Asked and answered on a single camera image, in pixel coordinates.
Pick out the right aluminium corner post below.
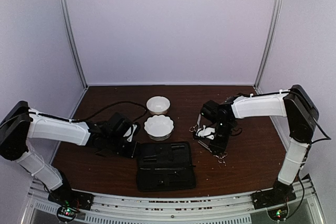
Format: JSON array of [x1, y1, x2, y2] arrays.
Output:
[[254, 0, 283, 93]]

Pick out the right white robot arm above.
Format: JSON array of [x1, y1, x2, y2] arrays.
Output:
[[190, 84, 322, 204]]

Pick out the aluminium front rail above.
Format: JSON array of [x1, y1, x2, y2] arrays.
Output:
[[26, 179, 326, 224]]

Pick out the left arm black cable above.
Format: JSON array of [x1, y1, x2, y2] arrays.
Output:
[[70, 100, 149, 124]]

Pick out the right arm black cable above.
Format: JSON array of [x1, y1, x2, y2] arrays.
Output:
[[296, 90, 332, 209]]

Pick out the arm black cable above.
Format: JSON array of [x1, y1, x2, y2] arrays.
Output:
[[70, 100, 149, 124], [296, 90, 332, 209]]

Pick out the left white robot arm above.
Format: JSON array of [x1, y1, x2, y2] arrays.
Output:
[[1, 101, 140, 205]]

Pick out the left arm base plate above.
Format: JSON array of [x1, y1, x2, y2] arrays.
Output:
[[48, 191, 94, 210]]

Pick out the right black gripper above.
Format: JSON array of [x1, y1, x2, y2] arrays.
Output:
[[209, 120, 234, 155]]

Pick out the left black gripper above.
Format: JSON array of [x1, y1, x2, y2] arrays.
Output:
[[107, 134, 141, 159]]

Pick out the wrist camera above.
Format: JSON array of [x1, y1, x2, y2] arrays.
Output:
[[123, 122, 140, 142], [194, 125, 215, 140]]

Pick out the left aluminium corner post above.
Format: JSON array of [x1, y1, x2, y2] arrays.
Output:
[[60, 0, 88, 89]]

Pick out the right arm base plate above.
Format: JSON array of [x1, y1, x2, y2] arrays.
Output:
[[251, 189, 297, 210]]

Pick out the scalloped white bowl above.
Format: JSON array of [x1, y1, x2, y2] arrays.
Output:
[[144, 115, 174, 141]]

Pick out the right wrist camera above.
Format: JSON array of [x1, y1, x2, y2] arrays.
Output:
[[194, 125, 215, 140]]

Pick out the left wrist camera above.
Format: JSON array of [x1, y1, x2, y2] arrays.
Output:
[[123, 122, 140, 142]]

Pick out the black zippered tool case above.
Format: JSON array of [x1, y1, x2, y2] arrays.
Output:
[[136, 142, 196, 192]]

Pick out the silver thinning scissors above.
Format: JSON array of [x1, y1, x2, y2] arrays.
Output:
[[197, 140, 227, 166]]

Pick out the round white bowl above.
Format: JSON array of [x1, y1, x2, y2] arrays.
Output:
[[146, 96, 171, 115]]

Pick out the aluminium corner post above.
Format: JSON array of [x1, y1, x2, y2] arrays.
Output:
[[254, 0, 283, 93], [60, 0, 88, 89]]

